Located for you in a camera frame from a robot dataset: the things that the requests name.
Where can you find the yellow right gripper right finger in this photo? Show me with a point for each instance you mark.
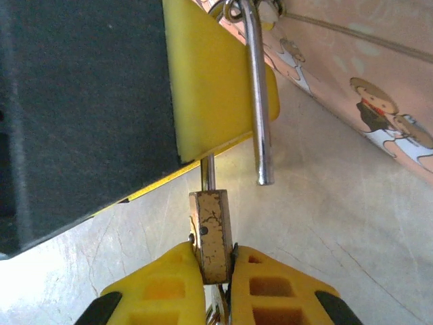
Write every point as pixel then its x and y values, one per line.
pixel 277 294

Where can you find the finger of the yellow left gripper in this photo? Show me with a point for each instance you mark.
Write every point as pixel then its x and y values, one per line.
pixel 84 118

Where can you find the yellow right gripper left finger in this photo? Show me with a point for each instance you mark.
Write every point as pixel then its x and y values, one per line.
pixel 162 294

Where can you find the brass padlock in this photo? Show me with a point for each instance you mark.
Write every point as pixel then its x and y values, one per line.
pixel 211 237

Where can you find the metal box hasp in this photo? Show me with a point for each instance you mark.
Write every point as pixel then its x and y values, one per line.
pixel 267 13

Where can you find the pink cartoon couple box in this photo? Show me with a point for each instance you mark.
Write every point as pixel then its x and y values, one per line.
pixel 338 50

